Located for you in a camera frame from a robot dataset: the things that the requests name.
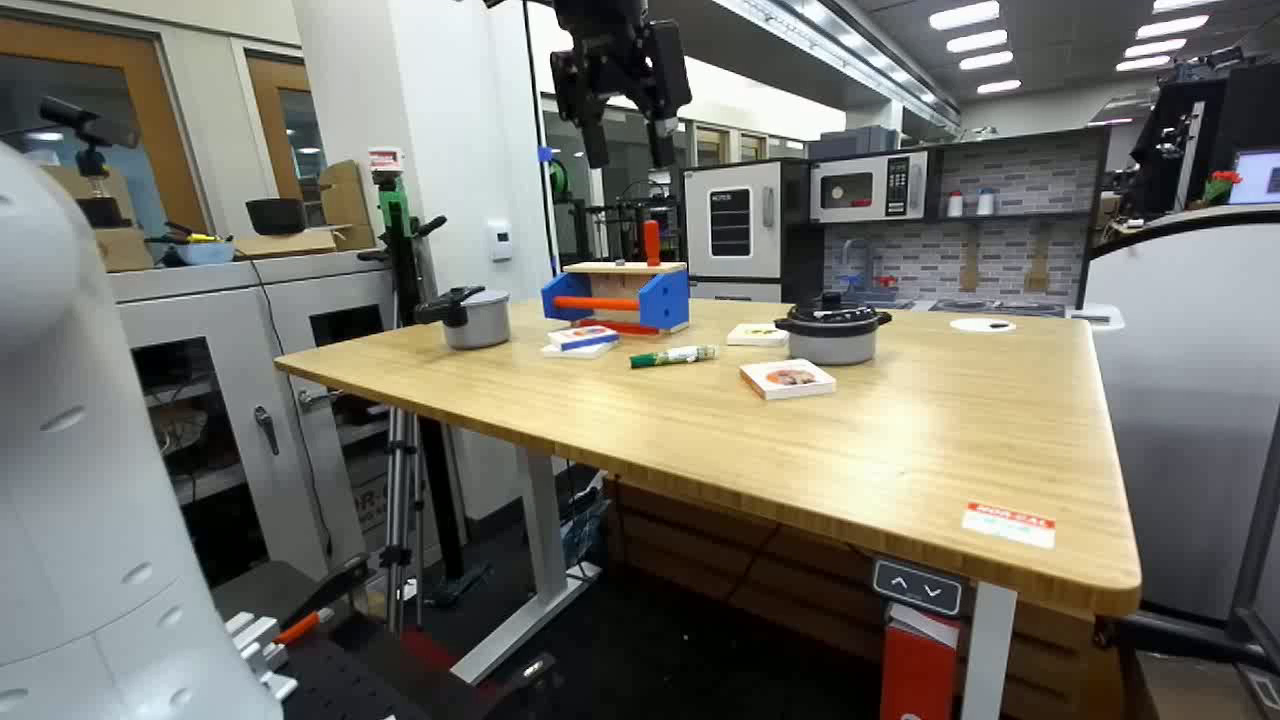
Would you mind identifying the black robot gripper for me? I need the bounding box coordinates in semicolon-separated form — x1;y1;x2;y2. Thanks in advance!
547;0;696;171

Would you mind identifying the gray pot with black handle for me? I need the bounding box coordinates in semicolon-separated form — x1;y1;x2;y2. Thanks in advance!
410;278;516;354

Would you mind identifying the gray pot with black lid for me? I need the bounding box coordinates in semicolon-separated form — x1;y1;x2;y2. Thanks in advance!
772;290;894;370

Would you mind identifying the white lab oven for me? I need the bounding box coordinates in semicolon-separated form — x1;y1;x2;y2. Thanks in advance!
681;157;786;302

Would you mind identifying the blue and wood toy toolbox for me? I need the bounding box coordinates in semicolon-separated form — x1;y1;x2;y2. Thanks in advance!
540;257;696;336

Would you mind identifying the orange toy rod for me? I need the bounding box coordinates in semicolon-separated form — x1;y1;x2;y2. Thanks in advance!
547;290;645;319

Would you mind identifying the white shapes board book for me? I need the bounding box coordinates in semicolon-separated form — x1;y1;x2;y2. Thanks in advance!
547;319;625;351

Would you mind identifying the black shelf unit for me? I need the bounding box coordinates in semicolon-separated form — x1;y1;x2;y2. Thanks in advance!
779;120;1114;319

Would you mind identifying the green marker pen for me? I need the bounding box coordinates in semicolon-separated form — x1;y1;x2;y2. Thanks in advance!
626;342;724;370

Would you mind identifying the gray box on shelf unit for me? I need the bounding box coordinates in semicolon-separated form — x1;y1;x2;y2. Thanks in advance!
802;123;899;158

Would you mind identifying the yellow notepad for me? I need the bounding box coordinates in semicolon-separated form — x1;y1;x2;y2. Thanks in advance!
724;319;793;351

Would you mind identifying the white microwave oven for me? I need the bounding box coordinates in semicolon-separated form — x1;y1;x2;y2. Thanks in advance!
807;148;933;228

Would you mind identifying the black tripod with green clamp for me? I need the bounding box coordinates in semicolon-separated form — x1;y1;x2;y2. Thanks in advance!
374;171;465;631

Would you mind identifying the upright cardboard sheet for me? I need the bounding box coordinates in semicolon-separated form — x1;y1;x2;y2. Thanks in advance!
315;157;381;257

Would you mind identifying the small book with red picture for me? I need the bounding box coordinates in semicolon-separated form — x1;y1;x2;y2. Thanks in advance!
735;354;841;405

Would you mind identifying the flat wooden tray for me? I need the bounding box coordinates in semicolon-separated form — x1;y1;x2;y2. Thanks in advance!
230;224;344;263

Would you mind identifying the black bowl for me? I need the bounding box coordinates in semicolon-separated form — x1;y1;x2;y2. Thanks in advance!
243;195;306;240

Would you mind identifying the white desk leg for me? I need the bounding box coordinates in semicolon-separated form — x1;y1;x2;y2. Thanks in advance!
956;580;1021;720
448;444;603;691

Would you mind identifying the wooden crate under desk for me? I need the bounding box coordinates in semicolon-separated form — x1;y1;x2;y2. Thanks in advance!
603;477;1130;720

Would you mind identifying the small blue tray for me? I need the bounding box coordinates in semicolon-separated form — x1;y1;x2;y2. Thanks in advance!
161;235;238;268

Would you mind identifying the brown cardboard box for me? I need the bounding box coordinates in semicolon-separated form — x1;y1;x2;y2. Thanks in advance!
48;158;161;275

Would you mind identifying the desk height control panel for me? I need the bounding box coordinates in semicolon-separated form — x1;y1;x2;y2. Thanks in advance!
869;554;966;620

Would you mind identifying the red box under desk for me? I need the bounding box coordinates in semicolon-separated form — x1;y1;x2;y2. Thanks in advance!
875;598;962;720

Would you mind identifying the large whiteboard panel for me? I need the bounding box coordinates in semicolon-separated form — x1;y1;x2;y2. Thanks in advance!
1075;198;1280;627

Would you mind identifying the lit computer monitor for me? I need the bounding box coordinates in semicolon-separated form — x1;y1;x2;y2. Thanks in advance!
1222;148;1280;206

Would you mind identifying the white wall device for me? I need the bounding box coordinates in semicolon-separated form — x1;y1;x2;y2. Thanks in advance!
481;215;518;268

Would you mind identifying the grey metal frame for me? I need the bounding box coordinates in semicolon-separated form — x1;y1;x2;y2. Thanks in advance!
107;249;404;585

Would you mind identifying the black camera on stand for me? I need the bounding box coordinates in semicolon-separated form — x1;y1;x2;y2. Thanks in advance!
37;92;119;179

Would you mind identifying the black machine frame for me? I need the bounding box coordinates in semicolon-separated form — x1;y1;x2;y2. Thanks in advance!
1127;52;1280;228

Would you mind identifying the orange handled tool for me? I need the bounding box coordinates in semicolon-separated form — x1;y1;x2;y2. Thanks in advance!
273;603;335;652

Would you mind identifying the white metal bracket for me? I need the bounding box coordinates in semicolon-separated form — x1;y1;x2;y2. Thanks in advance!
218;606;302;709

